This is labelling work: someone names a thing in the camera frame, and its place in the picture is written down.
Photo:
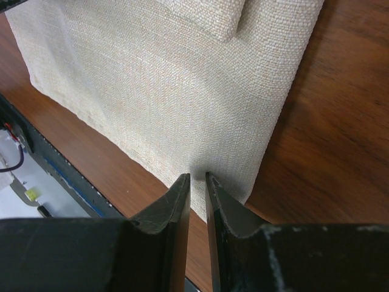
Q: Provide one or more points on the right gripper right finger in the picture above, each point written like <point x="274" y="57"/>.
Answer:
<point x="250" y="254"/>

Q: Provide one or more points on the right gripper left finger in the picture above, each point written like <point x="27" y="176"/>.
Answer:
<point x="106" y="252"/>

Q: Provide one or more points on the beige cloth napkin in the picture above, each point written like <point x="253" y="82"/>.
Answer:
<point x="179" y="86"/>

